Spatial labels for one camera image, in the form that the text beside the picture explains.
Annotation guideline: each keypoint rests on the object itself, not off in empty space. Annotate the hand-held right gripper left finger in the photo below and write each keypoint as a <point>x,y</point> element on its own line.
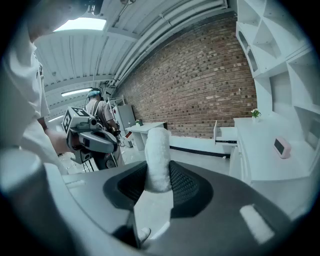
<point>125,187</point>

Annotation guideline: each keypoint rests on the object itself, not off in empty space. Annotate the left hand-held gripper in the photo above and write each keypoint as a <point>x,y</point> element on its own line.
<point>95,141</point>

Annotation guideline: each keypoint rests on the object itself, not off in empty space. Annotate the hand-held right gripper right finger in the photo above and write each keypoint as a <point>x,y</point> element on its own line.
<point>190,192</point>

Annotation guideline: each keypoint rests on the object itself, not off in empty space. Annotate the white fluffy small item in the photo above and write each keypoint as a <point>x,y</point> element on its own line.
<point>158,155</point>

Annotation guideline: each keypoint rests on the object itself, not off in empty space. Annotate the white desk drawer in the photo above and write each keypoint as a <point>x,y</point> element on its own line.
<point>223,136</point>

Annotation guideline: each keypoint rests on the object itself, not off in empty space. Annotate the person's left forearm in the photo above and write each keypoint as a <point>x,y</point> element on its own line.
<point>56,142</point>

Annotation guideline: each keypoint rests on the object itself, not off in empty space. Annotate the white desk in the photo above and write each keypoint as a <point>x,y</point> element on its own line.
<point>260,160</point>

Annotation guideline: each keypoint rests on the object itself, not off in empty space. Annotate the white cabinet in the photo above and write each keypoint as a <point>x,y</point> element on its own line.
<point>125,117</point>

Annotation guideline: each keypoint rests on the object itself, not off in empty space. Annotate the small potted plant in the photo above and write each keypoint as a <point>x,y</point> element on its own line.
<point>137,122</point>

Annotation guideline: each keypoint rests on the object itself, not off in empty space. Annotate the white side table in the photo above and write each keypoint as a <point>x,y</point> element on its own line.
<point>142,131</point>

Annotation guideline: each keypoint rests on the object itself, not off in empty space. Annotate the long ceiling light tube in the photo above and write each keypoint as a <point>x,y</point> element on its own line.
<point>76,92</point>

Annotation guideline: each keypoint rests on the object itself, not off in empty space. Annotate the person's white shirt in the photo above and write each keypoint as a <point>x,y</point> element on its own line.
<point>20,100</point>

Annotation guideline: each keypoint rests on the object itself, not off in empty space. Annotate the small flower vase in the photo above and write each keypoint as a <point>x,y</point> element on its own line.
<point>255,115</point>

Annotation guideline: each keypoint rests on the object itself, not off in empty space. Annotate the pink alarm clock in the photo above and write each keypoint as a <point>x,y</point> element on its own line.
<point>282,148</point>

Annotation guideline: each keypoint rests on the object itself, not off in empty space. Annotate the white shelf unit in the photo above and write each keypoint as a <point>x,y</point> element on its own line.
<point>277,45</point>

